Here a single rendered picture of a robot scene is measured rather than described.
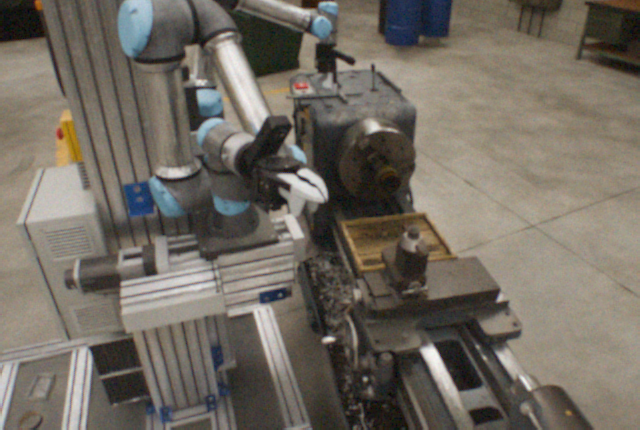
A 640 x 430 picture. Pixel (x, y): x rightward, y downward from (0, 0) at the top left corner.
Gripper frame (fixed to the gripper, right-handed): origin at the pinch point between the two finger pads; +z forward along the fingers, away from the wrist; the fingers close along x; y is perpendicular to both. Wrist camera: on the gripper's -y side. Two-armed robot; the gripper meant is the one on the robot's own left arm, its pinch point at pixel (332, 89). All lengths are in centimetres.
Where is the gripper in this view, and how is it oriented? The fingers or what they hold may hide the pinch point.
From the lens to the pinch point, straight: 206.5
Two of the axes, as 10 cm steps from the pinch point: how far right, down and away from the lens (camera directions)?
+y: -9.8, 1.0, -1.7
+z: 0.0, 8.6, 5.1
